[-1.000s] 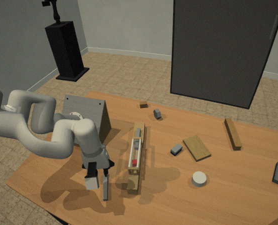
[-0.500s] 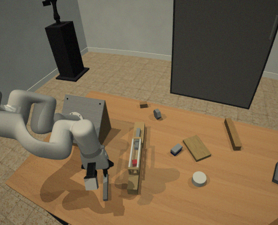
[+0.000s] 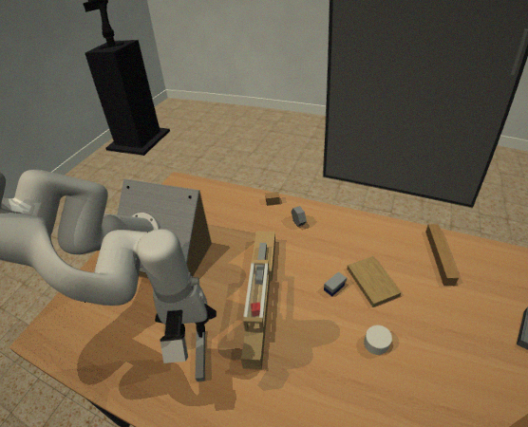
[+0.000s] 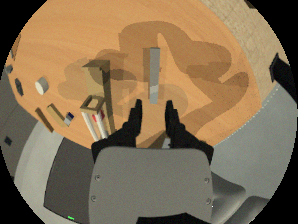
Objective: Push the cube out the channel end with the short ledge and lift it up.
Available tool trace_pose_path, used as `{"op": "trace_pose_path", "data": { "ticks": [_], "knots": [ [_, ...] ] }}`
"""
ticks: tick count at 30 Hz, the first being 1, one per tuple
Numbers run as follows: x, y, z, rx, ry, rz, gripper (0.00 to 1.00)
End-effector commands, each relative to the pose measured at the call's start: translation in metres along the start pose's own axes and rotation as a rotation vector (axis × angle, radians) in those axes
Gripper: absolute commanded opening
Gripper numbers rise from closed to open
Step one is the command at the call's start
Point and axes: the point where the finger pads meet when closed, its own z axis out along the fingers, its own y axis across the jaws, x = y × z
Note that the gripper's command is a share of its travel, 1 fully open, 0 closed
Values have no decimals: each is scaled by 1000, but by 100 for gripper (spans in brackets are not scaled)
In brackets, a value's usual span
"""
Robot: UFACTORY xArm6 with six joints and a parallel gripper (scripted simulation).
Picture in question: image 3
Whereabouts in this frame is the brown wooden batten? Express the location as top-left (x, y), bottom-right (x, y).
top-left (425, 224), bottom-right (459, 286)

